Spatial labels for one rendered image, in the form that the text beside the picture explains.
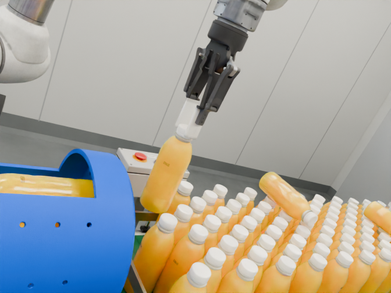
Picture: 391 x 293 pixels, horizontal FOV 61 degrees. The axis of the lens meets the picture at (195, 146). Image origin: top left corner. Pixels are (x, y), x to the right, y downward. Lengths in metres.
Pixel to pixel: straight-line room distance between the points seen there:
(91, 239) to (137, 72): 2.91
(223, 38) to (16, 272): 0.49
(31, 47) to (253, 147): 3.48
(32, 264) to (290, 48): 3.74
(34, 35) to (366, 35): 4.11
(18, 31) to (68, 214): 0.68
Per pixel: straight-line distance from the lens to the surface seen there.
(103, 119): 3.45
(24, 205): 0.49
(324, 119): 4.75
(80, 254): 0.51
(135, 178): 0.93
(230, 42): 0.65
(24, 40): 1.08
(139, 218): 0.97
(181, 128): 0.70
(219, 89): 0.64
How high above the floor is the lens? 1.49
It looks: 19 degrees down
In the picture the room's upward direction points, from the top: 24 degrees clockwise
